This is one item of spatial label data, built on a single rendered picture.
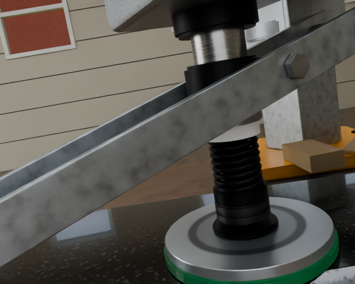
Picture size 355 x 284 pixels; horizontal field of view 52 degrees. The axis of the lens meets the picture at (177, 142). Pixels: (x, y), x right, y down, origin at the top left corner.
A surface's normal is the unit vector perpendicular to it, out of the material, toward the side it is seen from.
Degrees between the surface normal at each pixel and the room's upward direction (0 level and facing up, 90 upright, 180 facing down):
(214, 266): 0
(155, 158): 90
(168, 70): 90
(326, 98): 90
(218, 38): 90
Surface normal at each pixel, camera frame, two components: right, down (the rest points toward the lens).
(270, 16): -0.87, 0.23
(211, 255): -0.17, -0.97
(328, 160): 0.11, 0.15
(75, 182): 0.41, 0.09
